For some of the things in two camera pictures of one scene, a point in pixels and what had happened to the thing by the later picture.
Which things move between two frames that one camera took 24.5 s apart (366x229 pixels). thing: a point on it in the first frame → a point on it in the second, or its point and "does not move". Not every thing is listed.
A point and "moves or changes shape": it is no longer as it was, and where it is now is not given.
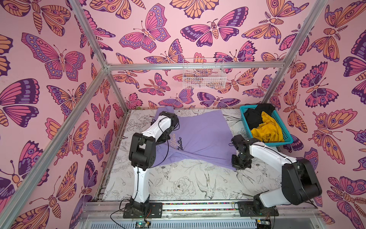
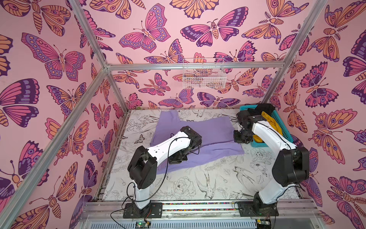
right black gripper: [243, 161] → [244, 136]
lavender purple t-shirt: [201, 138] moves or changes shape
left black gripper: [159, 141] → [173, 161]
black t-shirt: [253, 116] does not move
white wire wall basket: [204, 73] does not move
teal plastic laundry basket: [287, 135] does not move
